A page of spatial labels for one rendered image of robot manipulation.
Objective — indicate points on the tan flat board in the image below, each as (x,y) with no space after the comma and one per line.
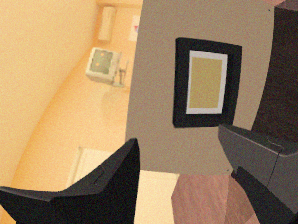
(193,151)

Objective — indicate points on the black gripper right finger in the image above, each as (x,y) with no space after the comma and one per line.
(267,169)

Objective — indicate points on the black picture frame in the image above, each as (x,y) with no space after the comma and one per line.
(207,80)

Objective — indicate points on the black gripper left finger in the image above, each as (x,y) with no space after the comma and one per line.
(107,195)

